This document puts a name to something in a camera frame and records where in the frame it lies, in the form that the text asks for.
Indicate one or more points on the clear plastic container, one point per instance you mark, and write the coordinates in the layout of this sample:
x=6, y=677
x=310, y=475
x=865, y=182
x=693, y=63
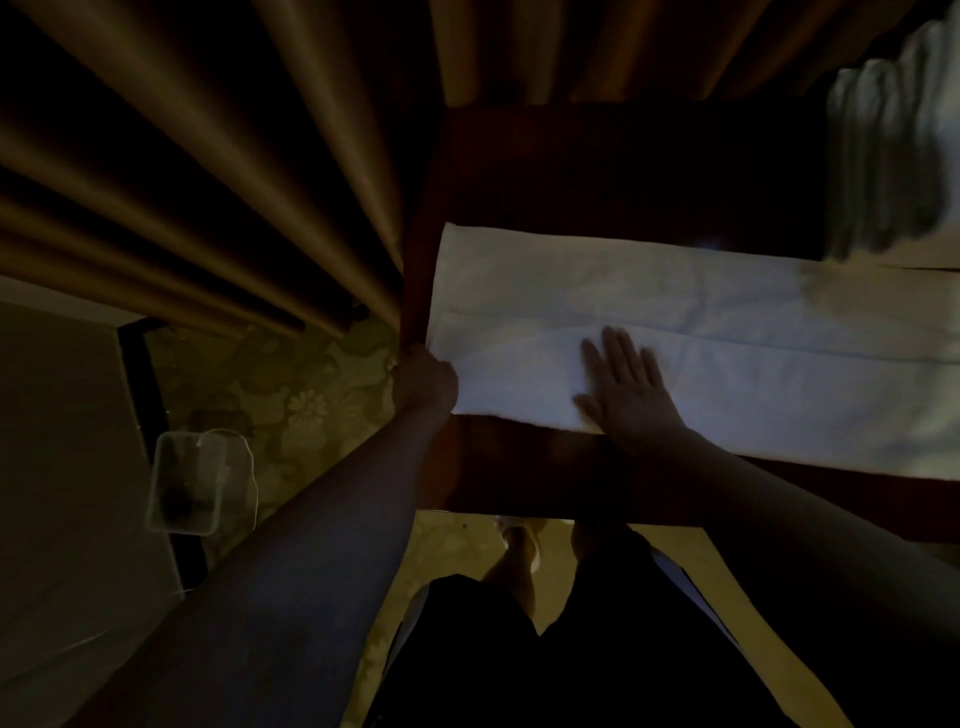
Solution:
x=196, y=484

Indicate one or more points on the stack of folded white towels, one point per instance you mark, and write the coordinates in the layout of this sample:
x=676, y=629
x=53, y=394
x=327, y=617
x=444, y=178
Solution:
x=896, y=142

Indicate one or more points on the person's right hand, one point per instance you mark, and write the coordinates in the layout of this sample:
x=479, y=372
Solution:
x=631, y=409

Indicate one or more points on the person's foot in white slipper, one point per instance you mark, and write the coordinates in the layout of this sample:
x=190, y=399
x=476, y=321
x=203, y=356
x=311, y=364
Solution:
x=519, y=551

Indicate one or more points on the person's right little finger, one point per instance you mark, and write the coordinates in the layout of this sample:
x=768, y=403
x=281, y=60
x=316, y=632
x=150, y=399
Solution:
x=654, y=369

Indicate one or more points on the person's right forearm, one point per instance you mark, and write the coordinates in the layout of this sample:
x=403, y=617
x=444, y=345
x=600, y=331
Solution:
x=817, y=570

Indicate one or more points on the brown pleated curtain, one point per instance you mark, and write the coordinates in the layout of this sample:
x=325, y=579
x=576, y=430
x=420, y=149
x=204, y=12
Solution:
x=225, y=150

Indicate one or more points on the person's right thumb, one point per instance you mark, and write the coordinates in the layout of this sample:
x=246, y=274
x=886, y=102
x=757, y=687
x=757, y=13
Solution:
x=588, y=409

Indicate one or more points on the white spread towel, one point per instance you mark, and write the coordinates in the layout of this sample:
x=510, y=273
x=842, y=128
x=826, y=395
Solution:
x=720, y=322

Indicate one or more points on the person's black shorts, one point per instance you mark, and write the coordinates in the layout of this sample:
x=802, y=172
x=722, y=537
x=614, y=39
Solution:
x=585, y=645

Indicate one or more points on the beige bed mattress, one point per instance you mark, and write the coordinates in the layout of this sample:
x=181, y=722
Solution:
x=67, y=487

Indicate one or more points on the person's left forearm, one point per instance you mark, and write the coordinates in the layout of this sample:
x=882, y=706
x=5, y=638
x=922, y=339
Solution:
x=300, y=570

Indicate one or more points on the black bed frame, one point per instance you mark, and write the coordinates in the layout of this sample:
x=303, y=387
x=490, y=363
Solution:
x=146, y=405

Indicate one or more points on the person's left hand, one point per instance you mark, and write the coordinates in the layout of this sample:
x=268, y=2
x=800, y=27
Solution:
x=422, y=384

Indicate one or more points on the person's right middle finger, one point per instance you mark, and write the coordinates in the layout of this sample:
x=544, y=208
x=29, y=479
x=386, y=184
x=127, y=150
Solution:
x=616, y=351

